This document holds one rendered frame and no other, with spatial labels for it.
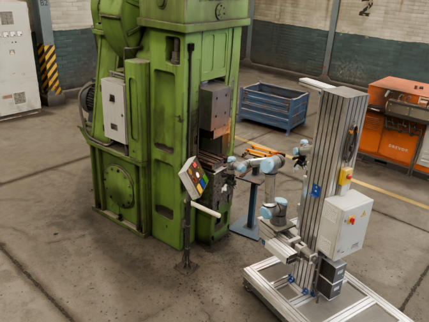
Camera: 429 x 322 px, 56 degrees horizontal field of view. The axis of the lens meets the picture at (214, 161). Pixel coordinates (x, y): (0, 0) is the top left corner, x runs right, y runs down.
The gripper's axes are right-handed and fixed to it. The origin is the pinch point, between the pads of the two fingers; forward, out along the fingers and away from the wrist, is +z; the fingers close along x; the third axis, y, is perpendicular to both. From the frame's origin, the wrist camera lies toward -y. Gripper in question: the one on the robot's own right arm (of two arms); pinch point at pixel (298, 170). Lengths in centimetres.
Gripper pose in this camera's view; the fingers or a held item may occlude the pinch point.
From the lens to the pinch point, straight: 432.0
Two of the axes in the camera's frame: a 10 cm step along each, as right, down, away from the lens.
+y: 5.4, 3.8, -7.5
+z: -0.5, 9.0, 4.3
